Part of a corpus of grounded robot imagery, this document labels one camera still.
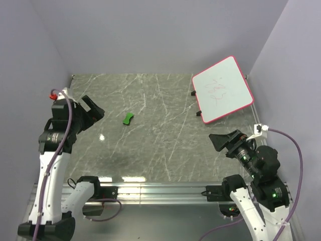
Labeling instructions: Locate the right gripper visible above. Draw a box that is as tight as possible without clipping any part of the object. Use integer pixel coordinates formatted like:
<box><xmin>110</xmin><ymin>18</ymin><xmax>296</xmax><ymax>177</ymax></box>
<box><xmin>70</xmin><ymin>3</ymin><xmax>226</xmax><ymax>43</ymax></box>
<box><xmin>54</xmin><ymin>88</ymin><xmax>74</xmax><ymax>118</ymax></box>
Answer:
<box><xmin>208</xmin><ymin>128</ymin><xmax>259</xmax><ymax>177</ymax></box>

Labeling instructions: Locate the green whiteboard eraser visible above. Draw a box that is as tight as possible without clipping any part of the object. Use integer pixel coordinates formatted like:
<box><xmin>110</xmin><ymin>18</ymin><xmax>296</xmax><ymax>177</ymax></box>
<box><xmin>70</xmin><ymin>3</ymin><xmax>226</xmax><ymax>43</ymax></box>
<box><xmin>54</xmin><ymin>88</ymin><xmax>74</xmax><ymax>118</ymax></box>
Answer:
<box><xmin>122</xmin><ymin>112</ymin><xmax>134</xmax><ymax>126</ymax></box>

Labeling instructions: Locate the pink framed whiteboard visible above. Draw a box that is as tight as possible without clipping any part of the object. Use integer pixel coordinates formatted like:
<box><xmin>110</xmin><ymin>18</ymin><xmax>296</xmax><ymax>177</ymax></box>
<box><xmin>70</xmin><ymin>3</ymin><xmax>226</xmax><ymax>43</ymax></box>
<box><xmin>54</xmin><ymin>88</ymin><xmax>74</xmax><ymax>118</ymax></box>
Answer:
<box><xmin>192</xmin><ymin>56</ymin><xmax>254</xmax><ymax>124</ymax></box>

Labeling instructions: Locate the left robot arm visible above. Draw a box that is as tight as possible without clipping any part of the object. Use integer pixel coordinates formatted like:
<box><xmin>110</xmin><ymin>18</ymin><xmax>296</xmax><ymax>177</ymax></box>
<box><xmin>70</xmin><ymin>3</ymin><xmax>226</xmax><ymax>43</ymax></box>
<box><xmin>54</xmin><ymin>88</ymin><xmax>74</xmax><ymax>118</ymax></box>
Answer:
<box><xmin>18</xmin><ymin>94</ymin><xmax>105</xmax><ymax>240</ymax></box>

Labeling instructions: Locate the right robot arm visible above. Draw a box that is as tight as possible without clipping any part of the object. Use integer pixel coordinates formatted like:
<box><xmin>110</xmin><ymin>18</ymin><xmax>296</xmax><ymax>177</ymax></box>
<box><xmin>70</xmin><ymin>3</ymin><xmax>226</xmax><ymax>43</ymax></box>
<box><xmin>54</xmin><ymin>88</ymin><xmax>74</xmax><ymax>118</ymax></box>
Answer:
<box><xmin>209</xmin><ymin>130</ymin><xmax>293</xmax><ymax>240</ymax></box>

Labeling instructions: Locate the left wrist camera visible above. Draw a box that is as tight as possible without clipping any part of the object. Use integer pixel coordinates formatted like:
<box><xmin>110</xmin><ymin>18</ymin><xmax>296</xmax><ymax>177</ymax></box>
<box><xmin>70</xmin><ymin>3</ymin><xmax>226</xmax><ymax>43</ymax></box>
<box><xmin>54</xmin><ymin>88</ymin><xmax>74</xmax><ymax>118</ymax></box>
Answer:
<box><xmin>49</xmin><ymin>87</ymin><xmax>74</xmax><ymax>106</ymax></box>

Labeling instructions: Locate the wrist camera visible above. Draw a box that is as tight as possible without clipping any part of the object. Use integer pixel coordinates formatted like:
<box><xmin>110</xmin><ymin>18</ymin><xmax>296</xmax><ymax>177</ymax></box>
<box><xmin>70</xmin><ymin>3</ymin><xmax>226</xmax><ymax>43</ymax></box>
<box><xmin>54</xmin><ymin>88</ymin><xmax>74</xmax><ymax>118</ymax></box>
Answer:
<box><xmin>49</xmin><ymin>87</ymin><xmax>74</xmax><ymax>106</ymax></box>
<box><xmin>246</xmin><ymin>124</ymin><xmax>269</xmax><ymax>141</ymax></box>

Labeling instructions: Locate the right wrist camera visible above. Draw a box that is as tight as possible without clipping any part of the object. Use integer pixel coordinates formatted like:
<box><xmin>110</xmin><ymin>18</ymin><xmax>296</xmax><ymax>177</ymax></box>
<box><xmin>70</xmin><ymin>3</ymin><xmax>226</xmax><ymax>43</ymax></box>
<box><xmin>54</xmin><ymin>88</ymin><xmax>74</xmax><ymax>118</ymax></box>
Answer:
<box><xmin>246</xmin><ymin>124</ymin><xmax>269</xmax><ymax>141</ymax></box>

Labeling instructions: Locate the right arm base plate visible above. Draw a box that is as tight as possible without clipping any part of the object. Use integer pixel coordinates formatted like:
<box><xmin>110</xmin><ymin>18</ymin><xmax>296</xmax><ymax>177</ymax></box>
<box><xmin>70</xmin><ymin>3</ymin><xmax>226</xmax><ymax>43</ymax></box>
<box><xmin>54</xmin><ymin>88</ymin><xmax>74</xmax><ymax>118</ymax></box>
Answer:
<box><xmin>201</xmin><ymin>185</ymin><xmax>226</xmax><ymax>202</ymax></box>

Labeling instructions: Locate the whiteboard wire stand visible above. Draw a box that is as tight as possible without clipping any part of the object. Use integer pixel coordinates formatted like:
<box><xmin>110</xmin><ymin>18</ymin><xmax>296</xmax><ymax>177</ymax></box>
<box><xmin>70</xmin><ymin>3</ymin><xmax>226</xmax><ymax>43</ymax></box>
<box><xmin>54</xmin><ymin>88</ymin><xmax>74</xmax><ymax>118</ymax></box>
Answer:
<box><xmin>191</xmin><ymin>90</ymin><xmax>203</xmax><ymax>117</ymax></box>

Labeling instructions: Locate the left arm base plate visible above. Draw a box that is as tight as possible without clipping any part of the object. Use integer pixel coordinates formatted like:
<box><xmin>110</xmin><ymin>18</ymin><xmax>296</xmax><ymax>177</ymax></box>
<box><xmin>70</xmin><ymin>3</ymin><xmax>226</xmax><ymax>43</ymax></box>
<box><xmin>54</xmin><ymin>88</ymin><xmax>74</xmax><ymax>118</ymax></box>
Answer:
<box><xmin>98</xmin><ymin>186</ymin><xmax>118</xmax><ymax>199</ymax></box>

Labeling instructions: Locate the aluminium mounting rail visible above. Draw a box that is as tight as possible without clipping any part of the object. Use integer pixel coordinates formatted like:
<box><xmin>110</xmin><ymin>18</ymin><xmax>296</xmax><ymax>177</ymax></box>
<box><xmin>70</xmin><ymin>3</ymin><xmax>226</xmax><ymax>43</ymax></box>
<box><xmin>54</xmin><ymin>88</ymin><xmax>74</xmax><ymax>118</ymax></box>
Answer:
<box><xmin>30</xmin><ymin>183</ymin><xmax>294</xmax><ymax>205</ymax></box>

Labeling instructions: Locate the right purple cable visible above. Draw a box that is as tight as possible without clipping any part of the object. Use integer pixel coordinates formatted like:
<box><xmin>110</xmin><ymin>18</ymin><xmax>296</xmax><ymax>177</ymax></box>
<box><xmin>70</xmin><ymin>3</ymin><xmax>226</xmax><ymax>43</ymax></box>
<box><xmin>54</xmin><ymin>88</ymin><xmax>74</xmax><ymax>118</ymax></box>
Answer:
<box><xmin>198</xmin><ymin>127</ymin><xmax>303</xmax><ymax>241</ymax></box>

